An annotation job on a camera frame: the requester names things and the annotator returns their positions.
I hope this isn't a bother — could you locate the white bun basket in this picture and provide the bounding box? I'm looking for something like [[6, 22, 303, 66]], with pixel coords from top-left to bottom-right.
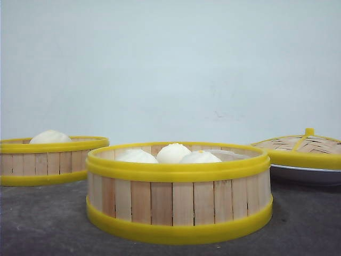
[[115, 149, 158, 164], [156, 143, 191, 164]]

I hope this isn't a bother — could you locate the middle white bun front basket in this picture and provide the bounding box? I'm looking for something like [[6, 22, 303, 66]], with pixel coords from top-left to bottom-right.
[[156, 143, 191, 164]]

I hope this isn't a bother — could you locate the left white bun front basket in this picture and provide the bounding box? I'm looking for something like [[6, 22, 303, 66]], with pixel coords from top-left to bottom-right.
[[115, 149, 158, 164]]

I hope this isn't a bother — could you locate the white plate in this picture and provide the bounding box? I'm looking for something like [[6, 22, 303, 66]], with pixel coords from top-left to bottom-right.
[[270, 164, 340, 186]]

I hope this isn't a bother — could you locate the bamboo steamer basket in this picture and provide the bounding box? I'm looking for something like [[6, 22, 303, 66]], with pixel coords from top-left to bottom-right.
[[86, 142, 273, 245], [1, 136, 109, 187]]

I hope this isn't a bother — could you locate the woven bamboo steamer lid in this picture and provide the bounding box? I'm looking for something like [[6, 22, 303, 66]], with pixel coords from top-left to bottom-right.
[[251, 128, 340, 171]]

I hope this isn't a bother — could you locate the right white bun yellow dot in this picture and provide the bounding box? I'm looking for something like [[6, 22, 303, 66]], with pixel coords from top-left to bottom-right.
[[179, 150, 221, 164]]

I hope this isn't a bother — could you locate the white bun in left basket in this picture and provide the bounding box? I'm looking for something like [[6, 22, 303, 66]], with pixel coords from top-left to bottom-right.
[[29, 130, 72, 144]]

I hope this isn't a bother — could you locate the white steamer paper liner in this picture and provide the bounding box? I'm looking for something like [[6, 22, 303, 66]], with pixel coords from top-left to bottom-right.
[[207, 149, 247, 162]]

